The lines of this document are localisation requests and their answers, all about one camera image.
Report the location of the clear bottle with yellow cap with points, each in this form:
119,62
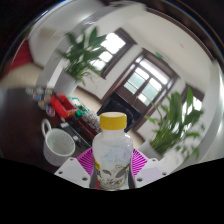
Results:
112,156

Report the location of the green exit sign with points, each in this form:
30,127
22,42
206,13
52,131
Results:
159,55

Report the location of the brown-framed window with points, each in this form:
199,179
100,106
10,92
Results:
113,45
196,103

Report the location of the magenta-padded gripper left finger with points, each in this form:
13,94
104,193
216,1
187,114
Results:
71,171

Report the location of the black chair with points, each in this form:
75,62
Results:
116,106

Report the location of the brown double door with glass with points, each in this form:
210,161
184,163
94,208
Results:
146,81

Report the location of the white speckled mug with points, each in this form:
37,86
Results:
55,153

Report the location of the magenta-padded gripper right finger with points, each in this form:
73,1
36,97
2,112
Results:
150,173

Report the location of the red plastic tray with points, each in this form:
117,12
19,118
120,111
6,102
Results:
61,106

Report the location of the potted plant in white pot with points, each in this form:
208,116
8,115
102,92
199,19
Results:
171,133
81,55

